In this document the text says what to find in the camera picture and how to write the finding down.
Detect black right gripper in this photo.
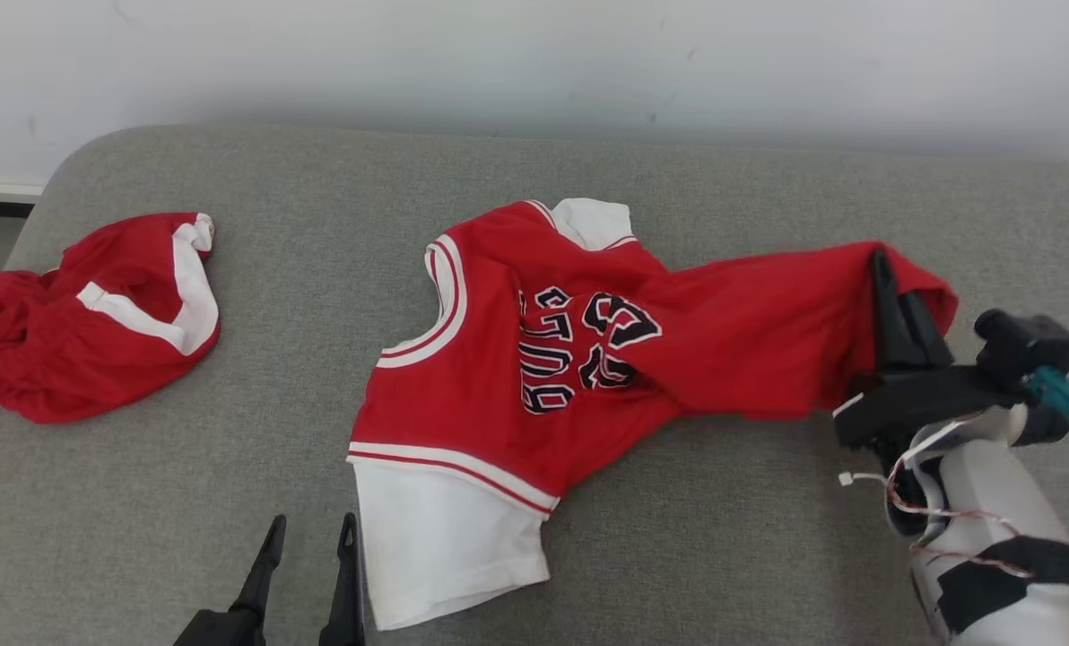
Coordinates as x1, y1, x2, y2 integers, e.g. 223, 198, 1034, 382
833, 249, 1029, 450

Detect teal right camera connector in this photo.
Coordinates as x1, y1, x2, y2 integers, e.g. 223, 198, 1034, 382
1023, 366, 1069, 436

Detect red basketball jersey number print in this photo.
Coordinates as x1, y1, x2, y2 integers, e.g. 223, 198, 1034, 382
346, 197, 960, 631

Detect red shorts white stripes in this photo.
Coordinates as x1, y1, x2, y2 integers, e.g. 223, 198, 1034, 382
0, 212, 222, 424

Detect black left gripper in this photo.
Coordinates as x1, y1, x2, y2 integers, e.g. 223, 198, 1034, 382
173, 512, 367, 646

